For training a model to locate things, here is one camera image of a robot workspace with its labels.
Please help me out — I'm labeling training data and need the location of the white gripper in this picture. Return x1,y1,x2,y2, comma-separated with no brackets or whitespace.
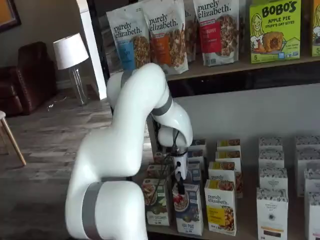
173,151,189,196

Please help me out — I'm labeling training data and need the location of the blue white cereal box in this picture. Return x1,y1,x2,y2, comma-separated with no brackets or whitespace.
187,160,202,186
172,184,203,237
187,149,207,164
190,139,207,152

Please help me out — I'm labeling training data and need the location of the green white cereal box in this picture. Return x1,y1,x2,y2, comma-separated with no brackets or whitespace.
153,151,168,166
145,164,166,181
141,178,171,227

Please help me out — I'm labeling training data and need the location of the yellow white granola box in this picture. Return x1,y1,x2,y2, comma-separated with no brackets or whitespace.
204,179,238,236
215,150,242,171
207,161,244,199
216,139,242,154

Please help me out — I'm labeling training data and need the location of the white patterned pantry box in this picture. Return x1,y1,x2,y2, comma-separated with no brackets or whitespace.
297,149,320,198
303,168,320,199
255,187,289,240
258,149,285,170
294,135,320,151
258,136,284,152
307,191,320,240
258,167,289,194

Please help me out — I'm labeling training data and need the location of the black metal shelf rack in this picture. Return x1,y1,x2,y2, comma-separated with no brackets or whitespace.
86,0,320,240

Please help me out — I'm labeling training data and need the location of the green Bobo's apple pie box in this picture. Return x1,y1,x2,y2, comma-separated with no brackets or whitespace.
249,0,302,64

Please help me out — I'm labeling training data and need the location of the yellow Bobo's box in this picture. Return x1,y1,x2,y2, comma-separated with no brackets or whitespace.
310,0,320,58

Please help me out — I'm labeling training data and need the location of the orange label granola bag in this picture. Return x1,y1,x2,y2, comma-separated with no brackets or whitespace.
142,0,190,76

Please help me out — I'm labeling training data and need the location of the half hidden granola bag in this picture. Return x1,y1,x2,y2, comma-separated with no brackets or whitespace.
183,0,201,64

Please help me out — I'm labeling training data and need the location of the blue label granola bag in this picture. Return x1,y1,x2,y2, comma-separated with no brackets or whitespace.
105,7,151,74

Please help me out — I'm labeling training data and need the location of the red label granola bag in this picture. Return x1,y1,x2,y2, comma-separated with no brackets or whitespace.
192,0,241,67

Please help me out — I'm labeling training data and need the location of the white shade table lamp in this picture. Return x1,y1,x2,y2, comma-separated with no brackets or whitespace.
52,32,90,107

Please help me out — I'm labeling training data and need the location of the wooden leg stool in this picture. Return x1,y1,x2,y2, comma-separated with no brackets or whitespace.
0,109,27,167

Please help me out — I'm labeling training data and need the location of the brown leather armchair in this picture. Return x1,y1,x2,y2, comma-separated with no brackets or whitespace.
0,40,58,117

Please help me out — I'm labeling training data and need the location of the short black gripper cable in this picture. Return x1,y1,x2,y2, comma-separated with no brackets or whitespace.
161,149,182,168

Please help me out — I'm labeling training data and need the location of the long black arm cable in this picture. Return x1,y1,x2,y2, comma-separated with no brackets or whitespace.
152,128,181,201

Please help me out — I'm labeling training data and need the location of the dark framed wall picture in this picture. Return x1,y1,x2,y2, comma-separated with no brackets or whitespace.
0,0,22,34

